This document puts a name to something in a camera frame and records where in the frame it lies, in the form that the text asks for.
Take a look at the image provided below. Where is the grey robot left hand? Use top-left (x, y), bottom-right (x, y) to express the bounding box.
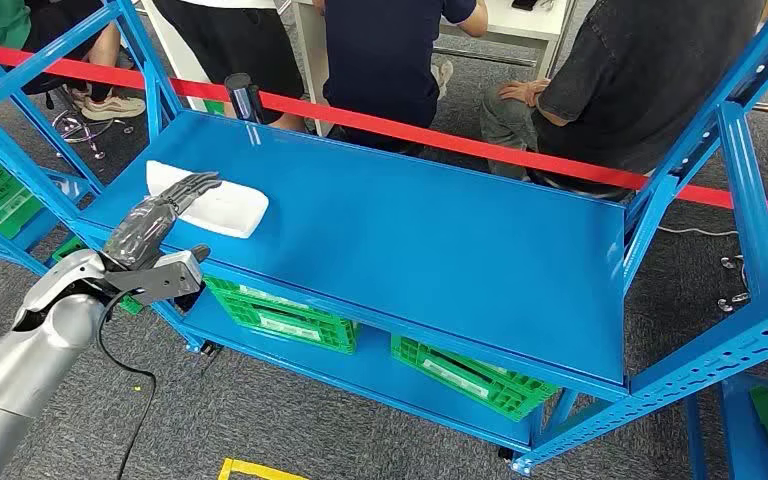
top-left (102, 172), bottom-right (223, 273)

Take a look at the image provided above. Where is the white curved plastic part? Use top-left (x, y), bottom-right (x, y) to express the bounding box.
top-left (145, 160), bottom-right (271, 240)

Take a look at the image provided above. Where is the blue metal shelf rack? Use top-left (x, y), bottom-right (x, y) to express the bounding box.
top-left (0, 19), bottom-right (104, 276)
top-left (0, 0), bottom-right (768, 478)
top-left (683, 370), bottom-right (768, 480)

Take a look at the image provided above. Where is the chrome base office chair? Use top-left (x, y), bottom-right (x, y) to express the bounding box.
top-left (717, 251), bottom-right (768, 314)
top-left (22, 72), bottom-right (137, 162)

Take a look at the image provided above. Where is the white desk panel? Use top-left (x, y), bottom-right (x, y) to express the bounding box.
top-left (140, 0), bottom-right (213, 114)

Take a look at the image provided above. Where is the yellow floor tape square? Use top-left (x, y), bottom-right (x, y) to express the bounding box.
top-left (216, 458), bottom-right (312, 480)

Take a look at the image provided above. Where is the red barrier tape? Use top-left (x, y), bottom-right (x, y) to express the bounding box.
top-left (0, 42), bottom-right (768, 227)

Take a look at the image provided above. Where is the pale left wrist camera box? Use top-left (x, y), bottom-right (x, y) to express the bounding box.
top-left (104, 248), bottom-right (208, 313)

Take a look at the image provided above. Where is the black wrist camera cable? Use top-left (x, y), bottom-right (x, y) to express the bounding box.
top-left (95, 291), bottom-right (159, 480)

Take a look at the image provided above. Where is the black barrier post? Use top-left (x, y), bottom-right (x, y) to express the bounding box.
top-left (223, 72), bottom-right (266, 126)

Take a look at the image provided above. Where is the white floor cable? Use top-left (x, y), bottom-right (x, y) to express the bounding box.
top-left (655, 225), bottom-right (768, 256)

